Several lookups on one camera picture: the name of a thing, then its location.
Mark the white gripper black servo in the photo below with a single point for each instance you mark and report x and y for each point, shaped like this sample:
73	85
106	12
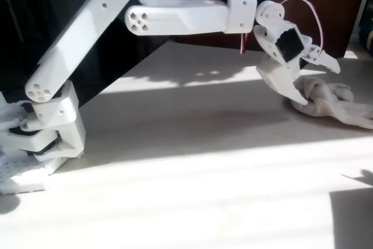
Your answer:
278	77

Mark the white knitted cloth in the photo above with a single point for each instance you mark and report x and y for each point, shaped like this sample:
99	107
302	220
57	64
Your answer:
329	106

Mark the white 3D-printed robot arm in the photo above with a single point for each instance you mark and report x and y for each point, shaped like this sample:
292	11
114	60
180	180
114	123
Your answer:
186	18

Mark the white perforated base plate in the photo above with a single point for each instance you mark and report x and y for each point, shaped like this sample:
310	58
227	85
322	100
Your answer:
20	177

